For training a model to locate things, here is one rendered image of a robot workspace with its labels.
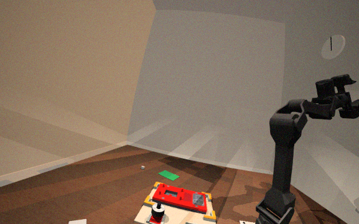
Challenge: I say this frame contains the green flat rectangular patch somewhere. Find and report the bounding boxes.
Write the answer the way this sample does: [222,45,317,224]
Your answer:
[158,170,179,181]

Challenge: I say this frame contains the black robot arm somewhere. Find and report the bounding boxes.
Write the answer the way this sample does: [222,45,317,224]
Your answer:
[255,79,340,224]

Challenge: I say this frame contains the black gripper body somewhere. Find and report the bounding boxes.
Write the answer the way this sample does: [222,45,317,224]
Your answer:
[331,74,359,119]

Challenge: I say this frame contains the black and grey wheel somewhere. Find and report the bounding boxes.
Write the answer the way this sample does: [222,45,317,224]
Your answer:
[151,203,165,217]

